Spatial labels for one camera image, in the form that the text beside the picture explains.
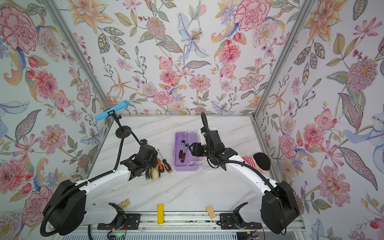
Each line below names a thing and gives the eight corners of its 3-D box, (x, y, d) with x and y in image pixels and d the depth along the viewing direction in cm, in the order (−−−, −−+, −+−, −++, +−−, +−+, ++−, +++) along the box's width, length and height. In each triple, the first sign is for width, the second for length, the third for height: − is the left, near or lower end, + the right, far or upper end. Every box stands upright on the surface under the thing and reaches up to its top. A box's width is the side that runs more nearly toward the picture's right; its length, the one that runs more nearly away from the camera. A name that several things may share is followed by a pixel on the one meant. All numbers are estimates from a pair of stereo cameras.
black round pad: (262, 174, 93) (267, 167, 86) (249, 160, 99) (254, 153, 92) (268, 169, 95) (274, 162, 88) (256, 156, 101) (261, 149, 94)
